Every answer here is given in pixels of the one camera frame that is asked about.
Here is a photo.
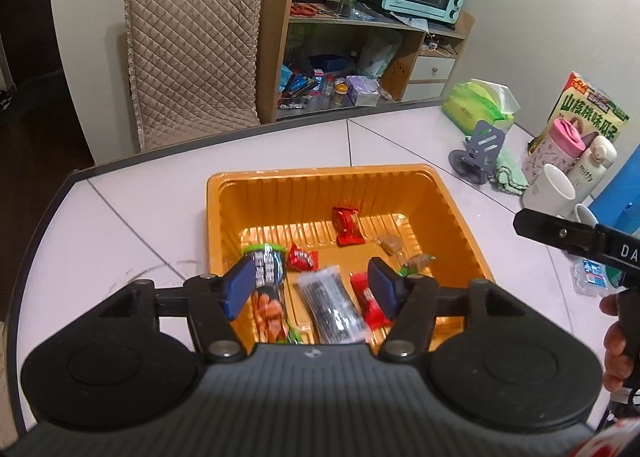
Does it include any person's right hand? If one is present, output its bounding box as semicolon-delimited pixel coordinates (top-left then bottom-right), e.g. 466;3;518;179
599;294;640;394

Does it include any green tissue pack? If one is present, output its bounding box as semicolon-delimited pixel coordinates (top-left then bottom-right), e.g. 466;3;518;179
442;79;516;136

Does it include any black silver snack packet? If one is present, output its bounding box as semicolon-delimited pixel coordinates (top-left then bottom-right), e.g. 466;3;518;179
292;265;374;345

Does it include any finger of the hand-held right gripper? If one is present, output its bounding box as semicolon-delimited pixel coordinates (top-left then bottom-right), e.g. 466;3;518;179
512;208;602;256

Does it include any green candy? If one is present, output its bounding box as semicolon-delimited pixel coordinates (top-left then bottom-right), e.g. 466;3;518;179
397;253;437;276

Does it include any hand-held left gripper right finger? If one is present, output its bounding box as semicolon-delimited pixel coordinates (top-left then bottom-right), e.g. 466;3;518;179
367;257;557;364

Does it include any brown candy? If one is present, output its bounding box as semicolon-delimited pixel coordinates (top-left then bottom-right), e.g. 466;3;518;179
372;235;407;257

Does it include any orange plastic tray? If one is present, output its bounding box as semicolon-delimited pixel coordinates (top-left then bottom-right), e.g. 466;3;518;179
206;164;496;347

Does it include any grey phone stand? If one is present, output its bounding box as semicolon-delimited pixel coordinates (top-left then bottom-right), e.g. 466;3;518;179
448;120;506;186

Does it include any red patterned clothing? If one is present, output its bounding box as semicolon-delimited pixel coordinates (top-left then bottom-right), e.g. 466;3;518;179
570;412;640;457

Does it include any long green black sausage packet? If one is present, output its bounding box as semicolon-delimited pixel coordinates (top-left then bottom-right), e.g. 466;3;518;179
242;244;304;345

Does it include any pink bottle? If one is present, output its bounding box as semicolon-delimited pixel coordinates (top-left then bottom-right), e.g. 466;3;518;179
522;118;584;185

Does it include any white mug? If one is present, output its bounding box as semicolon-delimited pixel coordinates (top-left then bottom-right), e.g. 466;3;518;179
521;163;579;218

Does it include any white patterned cup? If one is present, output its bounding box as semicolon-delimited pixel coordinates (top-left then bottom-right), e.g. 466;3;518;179
572;203;599;229

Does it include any blue box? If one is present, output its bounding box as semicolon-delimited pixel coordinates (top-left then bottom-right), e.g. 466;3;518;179
587;142;640;239

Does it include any purple box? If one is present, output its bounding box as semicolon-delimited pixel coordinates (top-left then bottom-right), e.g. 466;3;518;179
345;75;382;107

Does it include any white plastic bag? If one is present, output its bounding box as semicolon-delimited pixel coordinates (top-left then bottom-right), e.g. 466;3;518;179
357;32;404;80

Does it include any wooden shelf unit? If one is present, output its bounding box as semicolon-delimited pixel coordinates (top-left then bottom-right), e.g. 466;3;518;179
257;0;476;124

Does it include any clear plastic water bottle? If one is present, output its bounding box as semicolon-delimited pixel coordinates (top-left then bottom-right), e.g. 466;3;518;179
570;257;627;299

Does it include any red square snack packet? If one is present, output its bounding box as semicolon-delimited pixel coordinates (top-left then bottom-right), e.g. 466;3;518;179
349;272;394;331

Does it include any green cloth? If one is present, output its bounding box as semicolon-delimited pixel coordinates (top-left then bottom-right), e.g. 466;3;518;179
492;147;530;196

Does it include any beige quilted chair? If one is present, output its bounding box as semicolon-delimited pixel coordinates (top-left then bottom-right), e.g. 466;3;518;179
121;0;266;154

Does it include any red candy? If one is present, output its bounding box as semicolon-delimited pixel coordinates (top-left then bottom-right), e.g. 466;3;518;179
331;206;365;248
286;243;319;272

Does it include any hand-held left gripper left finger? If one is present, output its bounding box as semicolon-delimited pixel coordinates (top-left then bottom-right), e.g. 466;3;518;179
70;252;262;364

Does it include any yellow green snack box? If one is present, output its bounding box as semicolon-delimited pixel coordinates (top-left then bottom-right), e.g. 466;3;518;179
542;72;630;154

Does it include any white bottle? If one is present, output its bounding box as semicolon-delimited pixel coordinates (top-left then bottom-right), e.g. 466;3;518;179
570;135;619;204

